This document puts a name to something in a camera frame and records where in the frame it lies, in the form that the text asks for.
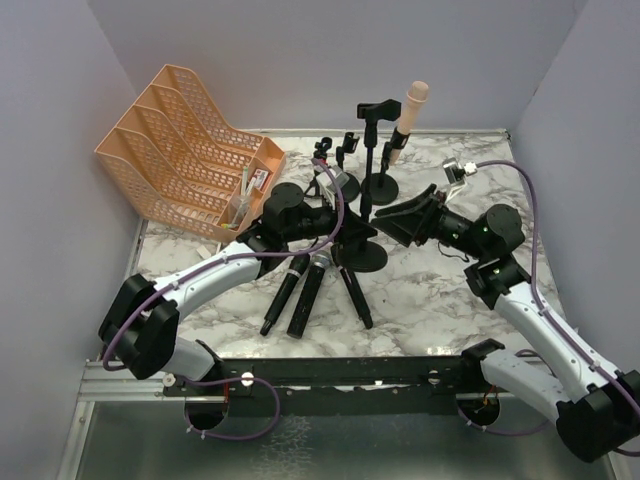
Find black microphone at far left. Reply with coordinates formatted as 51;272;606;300
260;254;310;336

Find black stand with round base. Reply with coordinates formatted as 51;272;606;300
370;129;409;206

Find pens in organizer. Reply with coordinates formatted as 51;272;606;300
221;167;256;230

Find black round base stand rear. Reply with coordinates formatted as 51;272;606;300
335;131;361;202

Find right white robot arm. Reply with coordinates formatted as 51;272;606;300
372;185;639;462

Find silver mesh head black microphone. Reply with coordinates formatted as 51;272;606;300
287;250;331;339

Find beige pink microphone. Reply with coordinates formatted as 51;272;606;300
389;81;429;165

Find orange plastic file organizer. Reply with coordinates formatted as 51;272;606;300
95;64;286;243

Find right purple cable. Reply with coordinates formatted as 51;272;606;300
464;160;640;457

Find small red white box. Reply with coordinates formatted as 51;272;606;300
251;169;270;189

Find small black tripod stand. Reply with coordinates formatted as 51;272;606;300
304;136;333;201

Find black microphone with white ring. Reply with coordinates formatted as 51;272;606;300
338;266;373;329

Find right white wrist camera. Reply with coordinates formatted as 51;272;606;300
442;158;478;203

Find black mounting rail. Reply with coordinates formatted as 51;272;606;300
163;355;489;418

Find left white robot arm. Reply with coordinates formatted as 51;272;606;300
99;183;376;381

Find small white eraser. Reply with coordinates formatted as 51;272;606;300
196;246;211;259

